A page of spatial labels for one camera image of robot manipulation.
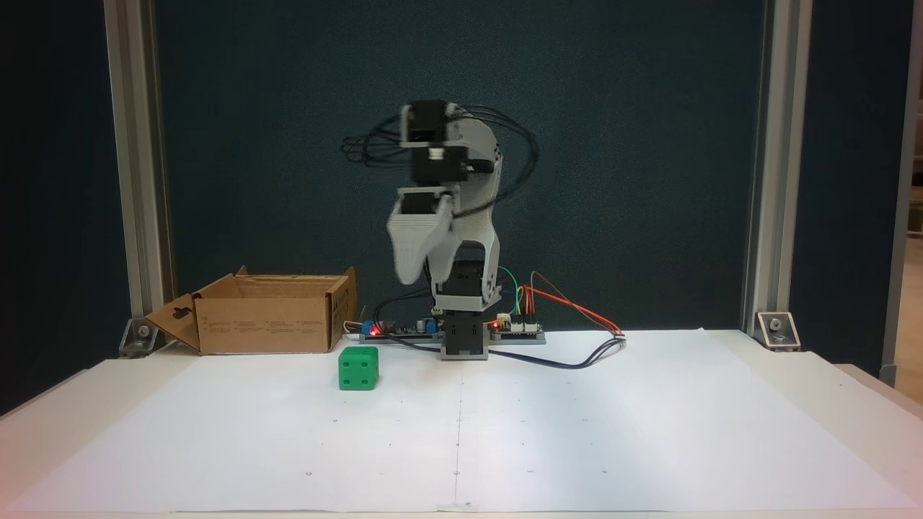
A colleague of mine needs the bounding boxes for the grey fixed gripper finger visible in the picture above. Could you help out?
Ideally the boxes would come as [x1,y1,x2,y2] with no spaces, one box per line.
[390,245,443,286]

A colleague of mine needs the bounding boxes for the green dice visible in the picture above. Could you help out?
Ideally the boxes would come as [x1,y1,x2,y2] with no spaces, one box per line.
[338,347,380,391]

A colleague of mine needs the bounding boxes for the blue circuit board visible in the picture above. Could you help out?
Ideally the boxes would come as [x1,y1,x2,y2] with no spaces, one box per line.
[361,316,442,342]

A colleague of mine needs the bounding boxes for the brown cardboard box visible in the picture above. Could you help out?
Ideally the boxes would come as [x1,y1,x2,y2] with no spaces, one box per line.
[144,266,358,355]

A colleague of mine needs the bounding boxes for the large white paper sheet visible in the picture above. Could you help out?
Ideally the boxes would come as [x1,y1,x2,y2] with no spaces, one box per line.
[7,328,920,514]

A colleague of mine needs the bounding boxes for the coloured jumper wires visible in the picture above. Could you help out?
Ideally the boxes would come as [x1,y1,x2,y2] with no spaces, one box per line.
[496,267,539,322]

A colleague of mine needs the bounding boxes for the circuit board with coloured wires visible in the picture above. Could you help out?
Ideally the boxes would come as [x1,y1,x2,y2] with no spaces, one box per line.
[489,317,547,345]

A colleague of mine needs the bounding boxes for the short black cable loops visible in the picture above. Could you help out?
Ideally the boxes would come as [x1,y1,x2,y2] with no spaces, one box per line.
[461,108,541,217]

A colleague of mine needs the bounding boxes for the orange wire bundle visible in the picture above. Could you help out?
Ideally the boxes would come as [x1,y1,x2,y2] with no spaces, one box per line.
[530,272,627,338]

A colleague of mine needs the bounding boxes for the metal corner bracket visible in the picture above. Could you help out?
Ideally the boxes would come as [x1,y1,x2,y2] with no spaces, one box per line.
[119,317,174,359]
[755,311,801,352]

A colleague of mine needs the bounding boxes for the aluminium frame post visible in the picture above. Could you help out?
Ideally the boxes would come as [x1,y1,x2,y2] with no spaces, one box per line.
[741,0,814,336]
[103,0,176,340]

